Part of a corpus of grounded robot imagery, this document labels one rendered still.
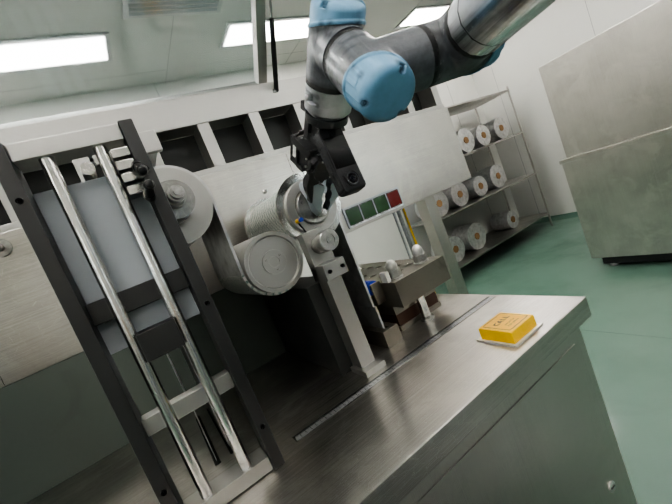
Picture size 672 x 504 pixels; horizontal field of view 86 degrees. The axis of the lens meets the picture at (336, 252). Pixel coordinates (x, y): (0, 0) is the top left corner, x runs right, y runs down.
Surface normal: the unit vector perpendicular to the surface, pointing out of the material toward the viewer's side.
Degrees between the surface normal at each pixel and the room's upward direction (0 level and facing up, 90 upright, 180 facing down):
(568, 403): 90
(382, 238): 90
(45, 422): 90
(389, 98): 138
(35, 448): 90
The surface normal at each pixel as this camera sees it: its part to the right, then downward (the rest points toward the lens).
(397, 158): 0.47, -0.09
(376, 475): -0.37, -0.92
